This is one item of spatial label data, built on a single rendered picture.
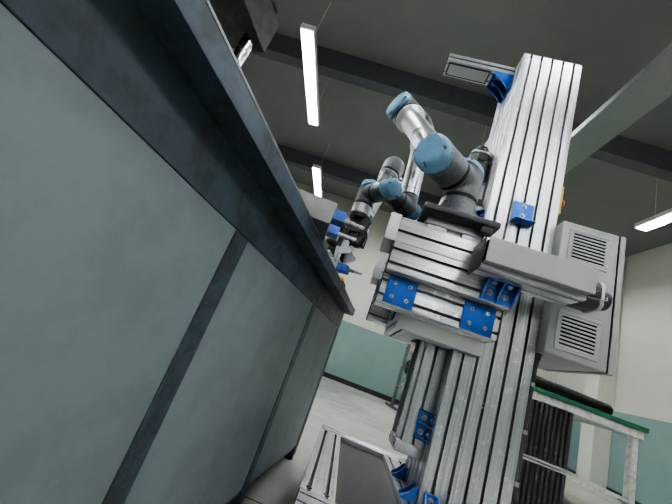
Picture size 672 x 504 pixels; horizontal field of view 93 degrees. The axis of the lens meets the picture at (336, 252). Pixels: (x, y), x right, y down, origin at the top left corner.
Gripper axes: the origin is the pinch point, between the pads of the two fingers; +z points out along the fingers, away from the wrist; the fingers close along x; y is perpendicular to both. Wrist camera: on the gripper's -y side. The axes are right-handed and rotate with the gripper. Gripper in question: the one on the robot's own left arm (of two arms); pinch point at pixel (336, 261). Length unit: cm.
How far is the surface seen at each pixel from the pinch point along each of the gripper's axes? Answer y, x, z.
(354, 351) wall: -116, 637, 11
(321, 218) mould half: 9.4, -45.7, 4.1
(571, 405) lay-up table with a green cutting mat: 171, 263, -1
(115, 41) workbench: 7, -94, 13
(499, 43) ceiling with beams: 29, 169, -345
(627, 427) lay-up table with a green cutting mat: 223, 281, 0
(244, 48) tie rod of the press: -78, -16, -87
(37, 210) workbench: 7, -91, 29
